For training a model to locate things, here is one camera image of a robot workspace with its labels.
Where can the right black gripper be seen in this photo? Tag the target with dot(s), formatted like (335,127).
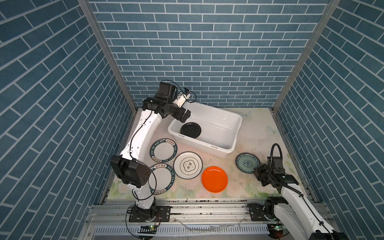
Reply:
(257,171)

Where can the green patterned plate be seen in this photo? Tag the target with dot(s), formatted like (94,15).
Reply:
(246,162)

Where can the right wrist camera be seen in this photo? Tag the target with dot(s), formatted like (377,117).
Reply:
(276,163)

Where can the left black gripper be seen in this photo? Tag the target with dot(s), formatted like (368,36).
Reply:
(178,115)

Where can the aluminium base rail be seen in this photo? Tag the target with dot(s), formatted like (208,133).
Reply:
(187,212)

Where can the white plate black pattern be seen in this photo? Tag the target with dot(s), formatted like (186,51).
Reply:
(188,165)

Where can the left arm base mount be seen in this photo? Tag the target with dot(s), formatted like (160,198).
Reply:
(160,214)

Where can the white plastic bin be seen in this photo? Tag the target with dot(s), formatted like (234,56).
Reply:
(219,129)

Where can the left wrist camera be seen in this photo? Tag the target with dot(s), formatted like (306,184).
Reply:
(183,96)

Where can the floral table mat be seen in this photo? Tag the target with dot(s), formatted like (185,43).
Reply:
(258,133)

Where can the green rimmed white plate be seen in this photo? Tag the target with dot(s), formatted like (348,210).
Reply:
(163,150)
(162,178)

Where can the orange plate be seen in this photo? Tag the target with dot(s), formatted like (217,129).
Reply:
(214,179)

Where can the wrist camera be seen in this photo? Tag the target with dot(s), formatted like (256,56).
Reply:
(276,163)
(183,96)

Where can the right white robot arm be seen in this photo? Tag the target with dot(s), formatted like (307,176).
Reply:
(292,208)

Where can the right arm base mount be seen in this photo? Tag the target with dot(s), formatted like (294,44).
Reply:
(258,213)

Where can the upper green rimmed white plate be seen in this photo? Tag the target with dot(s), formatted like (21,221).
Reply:
(163,150)

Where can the lower green rimmed white plate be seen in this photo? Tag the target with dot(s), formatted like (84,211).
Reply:
(162,178)

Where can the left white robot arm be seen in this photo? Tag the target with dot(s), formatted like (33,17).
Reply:
(129,165)

